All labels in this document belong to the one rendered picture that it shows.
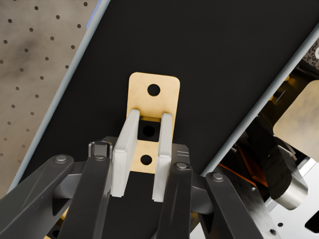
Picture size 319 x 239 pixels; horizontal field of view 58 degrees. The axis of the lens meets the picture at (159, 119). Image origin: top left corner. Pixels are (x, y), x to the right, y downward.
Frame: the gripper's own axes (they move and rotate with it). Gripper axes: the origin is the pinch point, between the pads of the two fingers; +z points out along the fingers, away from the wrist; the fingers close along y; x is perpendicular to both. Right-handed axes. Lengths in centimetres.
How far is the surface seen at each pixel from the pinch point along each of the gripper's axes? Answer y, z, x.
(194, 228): 6.1, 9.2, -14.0
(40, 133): -8.6, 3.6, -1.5
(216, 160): 5.6, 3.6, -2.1
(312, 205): 25.3, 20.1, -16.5
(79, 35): -20, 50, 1
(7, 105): -38, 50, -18
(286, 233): 22.9, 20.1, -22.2
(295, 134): 15.6, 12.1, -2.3
